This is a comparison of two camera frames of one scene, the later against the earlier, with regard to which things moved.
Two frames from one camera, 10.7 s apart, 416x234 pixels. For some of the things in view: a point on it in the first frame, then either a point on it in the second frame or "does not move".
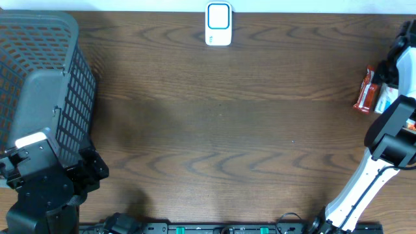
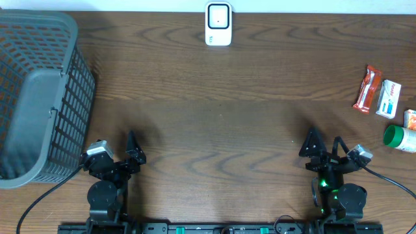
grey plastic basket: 45,82 does not move
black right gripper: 381,74 to 318,151
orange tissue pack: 411,124 does not move
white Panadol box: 387,95 does not move
